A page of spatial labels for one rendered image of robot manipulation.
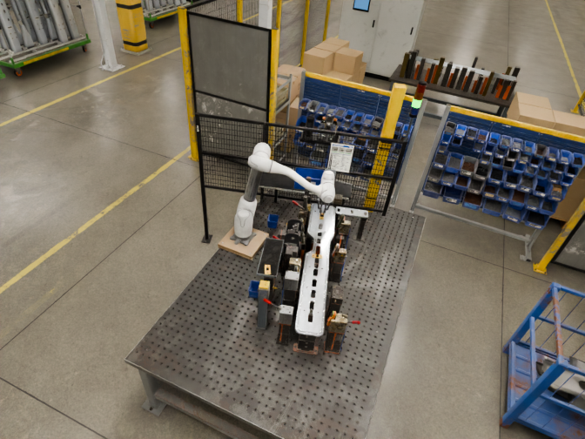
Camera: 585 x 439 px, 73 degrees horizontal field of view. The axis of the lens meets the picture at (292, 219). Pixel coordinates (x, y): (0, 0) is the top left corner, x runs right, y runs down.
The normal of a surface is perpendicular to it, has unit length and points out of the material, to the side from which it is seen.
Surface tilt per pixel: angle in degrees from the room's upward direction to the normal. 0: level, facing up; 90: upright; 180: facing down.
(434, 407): 0
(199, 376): 0
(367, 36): 90
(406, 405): 0
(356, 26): 90
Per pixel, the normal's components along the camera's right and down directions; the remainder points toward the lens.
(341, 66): -0.46, 0.54
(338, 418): 0.08, -0.76
